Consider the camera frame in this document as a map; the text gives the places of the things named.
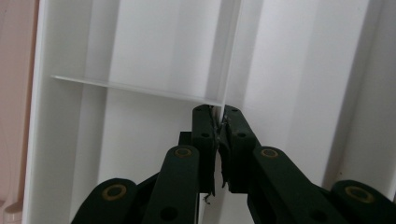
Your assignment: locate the white divided tray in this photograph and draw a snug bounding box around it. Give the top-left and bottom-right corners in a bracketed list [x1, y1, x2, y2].
[21, 0, 396, 224]

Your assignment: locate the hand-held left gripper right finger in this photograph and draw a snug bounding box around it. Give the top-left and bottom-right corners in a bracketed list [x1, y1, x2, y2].
[219, 105, 262, 194]

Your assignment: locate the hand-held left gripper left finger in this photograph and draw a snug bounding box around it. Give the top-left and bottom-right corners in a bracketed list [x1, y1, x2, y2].
[178, 104, 219, 197]

